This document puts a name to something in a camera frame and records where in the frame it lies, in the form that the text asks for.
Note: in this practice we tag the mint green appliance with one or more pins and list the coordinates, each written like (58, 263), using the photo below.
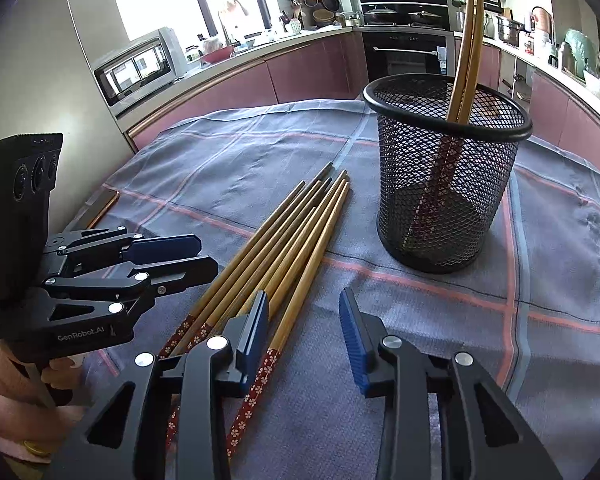
(582, 50)

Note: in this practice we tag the hanging black frying pan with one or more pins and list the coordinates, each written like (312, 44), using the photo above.
(330, 1)

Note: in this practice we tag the white countertop oven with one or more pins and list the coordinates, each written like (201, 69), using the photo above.
(135, 70)

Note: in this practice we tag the white spotted cup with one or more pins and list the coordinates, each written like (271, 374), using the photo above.
(293, 26)

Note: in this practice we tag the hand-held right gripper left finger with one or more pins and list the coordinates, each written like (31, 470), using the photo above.
(252, 332)

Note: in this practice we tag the black mesh utensil holder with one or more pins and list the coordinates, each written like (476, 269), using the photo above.
(480, 200)

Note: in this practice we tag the blue-grey checked tablecloth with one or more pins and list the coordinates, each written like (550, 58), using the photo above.
(430, 340)

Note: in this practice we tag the black wok with lid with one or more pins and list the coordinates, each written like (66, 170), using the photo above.
(380, 14)

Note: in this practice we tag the red-patterned wooden chopstick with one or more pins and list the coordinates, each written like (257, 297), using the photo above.
(472, 60)
(460, 60)

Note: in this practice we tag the steel stock pot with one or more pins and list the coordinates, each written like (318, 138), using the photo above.
(510, 32)

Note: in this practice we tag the person's left hand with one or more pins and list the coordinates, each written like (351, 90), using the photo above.
(60, 372)

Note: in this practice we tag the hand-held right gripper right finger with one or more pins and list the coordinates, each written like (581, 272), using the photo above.
(355, 345)

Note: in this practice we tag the bunch of wooden chopsticks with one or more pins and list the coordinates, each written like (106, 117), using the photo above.
(290, 240)

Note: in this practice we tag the black built-in oven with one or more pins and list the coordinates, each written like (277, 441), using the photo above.
(405, 60)

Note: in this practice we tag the pink bowl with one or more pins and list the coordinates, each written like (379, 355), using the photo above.
(217, 54)

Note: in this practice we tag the pink kettle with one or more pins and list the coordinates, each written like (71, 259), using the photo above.
(542, 20)

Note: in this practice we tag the black pan with glass lid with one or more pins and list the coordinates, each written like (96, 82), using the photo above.
(424, 16)

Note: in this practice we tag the pink base cabinet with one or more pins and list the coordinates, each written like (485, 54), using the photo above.
(300, 72)
(550, 105)

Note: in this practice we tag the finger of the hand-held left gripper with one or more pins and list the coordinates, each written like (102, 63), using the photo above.
(165, 249)
(190, 272)

